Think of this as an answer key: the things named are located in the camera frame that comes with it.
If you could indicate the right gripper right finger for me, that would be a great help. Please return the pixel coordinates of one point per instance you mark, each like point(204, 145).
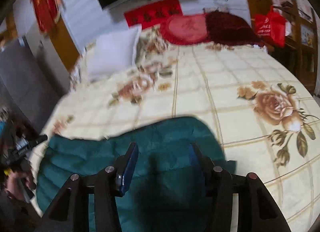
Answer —
point(198, 159)

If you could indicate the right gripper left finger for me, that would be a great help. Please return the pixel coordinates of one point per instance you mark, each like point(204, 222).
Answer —
point(125, 167)

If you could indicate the dark green puffer jacket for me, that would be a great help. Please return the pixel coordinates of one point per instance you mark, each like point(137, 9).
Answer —
point(165, 193)

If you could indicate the person left hand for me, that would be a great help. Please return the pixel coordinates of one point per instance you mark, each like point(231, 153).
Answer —
point(13, 183)

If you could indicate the grey wardrobe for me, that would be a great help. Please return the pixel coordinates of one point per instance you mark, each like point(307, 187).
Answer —
point(30, 85)

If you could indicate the floral cream bed sheet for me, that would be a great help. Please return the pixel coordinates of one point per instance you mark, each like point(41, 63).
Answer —
point(260, 114)

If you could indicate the white square pillow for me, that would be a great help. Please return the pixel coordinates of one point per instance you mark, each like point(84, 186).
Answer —
point(113, 52)

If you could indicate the red heart cushion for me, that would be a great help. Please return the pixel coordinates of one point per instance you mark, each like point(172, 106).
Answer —
point(185, 30)

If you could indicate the dark red velvet cushion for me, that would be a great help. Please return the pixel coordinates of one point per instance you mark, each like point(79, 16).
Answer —
point(228, 29)

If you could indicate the red calligraphy banner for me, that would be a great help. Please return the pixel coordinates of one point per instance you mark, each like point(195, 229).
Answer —
point(153, 13)

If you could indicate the red shopping bag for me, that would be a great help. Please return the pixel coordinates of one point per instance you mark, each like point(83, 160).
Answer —
point(270, 28)

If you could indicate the wooden shelf rack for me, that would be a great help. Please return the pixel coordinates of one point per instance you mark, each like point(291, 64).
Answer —
point(300, 53)

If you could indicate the red hanging knot decoration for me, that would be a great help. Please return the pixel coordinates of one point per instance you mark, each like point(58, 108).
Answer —
point(47, 14)

